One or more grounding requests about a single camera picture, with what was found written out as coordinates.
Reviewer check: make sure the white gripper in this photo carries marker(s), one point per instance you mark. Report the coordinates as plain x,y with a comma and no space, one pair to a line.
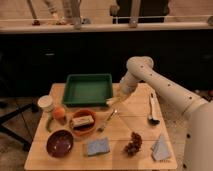
121,97

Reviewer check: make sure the yellow banana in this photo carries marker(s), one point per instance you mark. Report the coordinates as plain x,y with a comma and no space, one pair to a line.
112,101

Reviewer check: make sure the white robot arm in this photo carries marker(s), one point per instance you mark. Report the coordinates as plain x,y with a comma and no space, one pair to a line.
198,152

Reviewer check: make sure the beige block in bowl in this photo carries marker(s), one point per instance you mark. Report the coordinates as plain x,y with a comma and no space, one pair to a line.
81,121

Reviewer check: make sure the orange bowl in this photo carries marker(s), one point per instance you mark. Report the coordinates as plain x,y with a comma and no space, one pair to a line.
86,129

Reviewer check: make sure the purple bowl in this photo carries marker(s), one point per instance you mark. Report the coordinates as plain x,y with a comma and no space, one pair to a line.
59,144

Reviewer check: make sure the green plastic tray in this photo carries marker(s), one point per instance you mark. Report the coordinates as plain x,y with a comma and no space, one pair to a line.
87,90

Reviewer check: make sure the silver fork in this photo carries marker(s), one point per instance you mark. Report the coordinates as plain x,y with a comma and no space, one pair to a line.
104,124

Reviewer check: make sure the blue sponge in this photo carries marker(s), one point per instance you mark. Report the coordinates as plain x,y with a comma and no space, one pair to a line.
98,146

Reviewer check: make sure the orange fruit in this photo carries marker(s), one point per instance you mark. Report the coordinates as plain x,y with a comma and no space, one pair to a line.
59,112

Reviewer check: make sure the grey folded cloth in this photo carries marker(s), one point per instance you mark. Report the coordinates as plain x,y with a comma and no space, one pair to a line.
160,150

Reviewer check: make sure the green chili pepper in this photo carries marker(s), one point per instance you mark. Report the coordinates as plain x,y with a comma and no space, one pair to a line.
48,123

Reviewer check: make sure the white cup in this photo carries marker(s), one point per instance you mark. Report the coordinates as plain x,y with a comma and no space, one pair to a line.
46,103

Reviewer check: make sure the black chair base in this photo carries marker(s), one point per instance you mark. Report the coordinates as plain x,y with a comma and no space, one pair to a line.
14,126

